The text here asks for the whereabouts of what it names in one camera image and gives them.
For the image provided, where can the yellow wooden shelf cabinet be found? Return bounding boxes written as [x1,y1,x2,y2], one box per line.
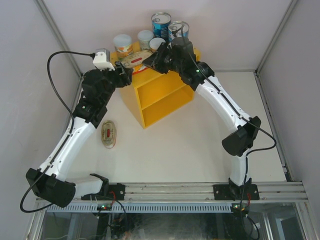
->
[109,41,202,130]

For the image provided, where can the black base bracket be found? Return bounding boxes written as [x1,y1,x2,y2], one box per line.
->
[81,183,126,201]
[213,184,260,201]

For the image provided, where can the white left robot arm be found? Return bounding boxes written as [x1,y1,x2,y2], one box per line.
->
[26,61,133,208]

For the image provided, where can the black left base bracket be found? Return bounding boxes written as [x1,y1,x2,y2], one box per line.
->
[81,183,126,201]

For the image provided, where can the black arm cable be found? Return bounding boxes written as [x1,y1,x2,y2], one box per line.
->
[19,51,97,213]
[171,24,278,240]

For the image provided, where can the right aluminium frame post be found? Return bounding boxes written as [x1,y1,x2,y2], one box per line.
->
[255,0,300,76]

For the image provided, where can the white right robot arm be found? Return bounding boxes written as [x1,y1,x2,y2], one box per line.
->
[142,37,261,200]

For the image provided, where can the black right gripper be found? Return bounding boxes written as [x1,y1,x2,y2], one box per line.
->
[143,42,184,74]

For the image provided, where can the oval fish tin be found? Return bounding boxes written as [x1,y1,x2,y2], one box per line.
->
[120,50,153,75]
[101,120,117,149]

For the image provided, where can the grey slotted cable duct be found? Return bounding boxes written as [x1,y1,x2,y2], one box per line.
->
[46,202,232,214]

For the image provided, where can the left aluminium frame post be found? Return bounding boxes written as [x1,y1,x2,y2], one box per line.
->
[34,0,84,77]

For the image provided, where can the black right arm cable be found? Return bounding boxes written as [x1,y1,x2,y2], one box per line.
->
[171,24,278,240]

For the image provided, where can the green label can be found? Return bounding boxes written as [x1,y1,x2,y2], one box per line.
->
[137,30,154,51]

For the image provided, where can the orange can with white lid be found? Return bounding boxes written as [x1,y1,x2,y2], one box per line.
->
[113,34,134,60]

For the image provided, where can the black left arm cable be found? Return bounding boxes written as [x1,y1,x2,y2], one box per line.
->
[19,51,97,213]

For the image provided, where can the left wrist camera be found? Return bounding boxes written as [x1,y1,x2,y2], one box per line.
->
[92,48,115,71]

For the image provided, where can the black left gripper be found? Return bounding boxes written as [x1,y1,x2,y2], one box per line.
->
[97,61,133,105]

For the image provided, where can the blue soup can with noodles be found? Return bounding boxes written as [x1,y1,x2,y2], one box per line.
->
[168,21,190,42]

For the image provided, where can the orange label can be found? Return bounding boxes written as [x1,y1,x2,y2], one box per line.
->
[149,37,166,53]

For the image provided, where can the aluminium mounting rail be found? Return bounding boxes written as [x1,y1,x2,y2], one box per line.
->
[36,181,308,202]

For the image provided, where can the black right base bracket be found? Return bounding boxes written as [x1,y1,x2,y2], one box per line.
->
[213,184,260,201]

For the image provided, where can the aluminium frame post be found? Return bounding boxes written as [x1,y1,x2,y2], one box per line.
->
[255,0,300,76]
[34,0,84,77]

